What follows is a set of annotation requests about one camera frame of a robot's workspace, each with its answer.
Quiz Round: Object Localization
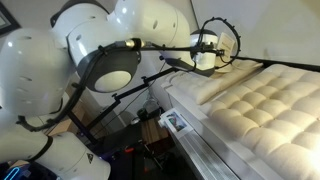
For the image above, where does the wooden side table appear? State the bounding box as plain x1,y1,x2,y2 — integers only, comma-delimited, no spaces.
142,118,171,145

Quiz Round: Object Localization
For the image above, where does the black bed frame edge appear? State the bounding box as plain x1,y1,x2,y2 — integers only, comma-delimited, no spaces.
236,56,320,72

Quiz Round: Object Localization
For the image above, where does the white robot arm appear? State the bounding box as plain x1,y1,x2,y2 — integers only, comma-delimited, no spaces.
0,0,219,180

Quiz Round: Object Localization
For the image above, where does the black tripod stand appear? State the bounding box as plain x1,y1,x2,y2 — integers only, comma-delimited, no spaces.
68,68,177,144

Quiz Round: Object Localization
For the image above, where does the large cream tufted cushion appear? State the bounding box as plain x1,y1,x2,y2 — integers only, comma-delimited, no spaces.
201,64,320,180

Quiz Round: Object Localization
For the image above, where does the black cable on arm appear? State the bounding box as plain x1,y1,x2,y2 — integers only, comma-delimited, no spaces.
16,16,242,133

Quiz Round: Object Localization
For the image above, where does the cream tufted pillow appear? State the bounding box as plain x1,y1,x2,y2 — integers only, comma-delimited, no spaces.
166,60,262,105

